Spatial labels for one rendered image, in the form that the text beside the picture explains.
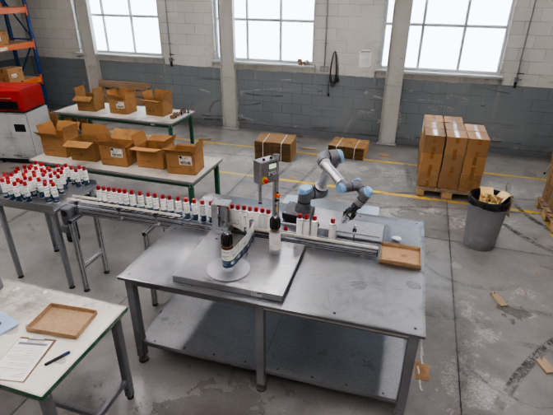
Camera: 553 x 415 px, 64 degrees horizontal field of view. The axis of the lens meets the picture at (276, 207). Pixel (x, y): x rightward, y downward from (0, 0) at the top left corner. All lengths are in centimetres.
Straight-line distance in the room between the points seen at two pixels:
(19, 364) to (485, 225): 449
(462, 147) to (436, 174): 49
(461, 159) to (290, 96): 378
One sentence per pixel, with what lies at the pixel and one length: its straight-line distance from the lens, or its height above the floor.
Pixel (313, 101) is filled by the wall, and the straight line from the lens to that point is 883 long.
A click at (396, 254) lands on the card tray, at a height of 83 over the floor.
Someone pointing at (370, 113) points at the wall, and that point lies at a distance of 869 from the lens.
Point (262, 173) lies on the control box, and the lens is 343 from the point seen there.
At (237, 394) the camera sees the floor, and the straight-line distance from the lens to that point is 354.
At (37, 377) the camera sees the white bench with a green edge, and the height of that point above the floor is 80.
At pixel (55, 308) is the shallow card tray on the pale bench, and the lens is 328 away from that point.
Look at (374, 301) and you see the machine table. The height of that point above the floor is 83.
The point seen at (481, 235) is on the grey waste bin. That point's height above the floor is 20.
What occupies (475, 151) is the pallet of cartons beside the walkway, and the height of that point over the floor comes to 73.
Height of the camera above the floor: 269
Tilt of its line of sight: 27 degrees down
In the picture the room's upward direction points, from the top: straight up
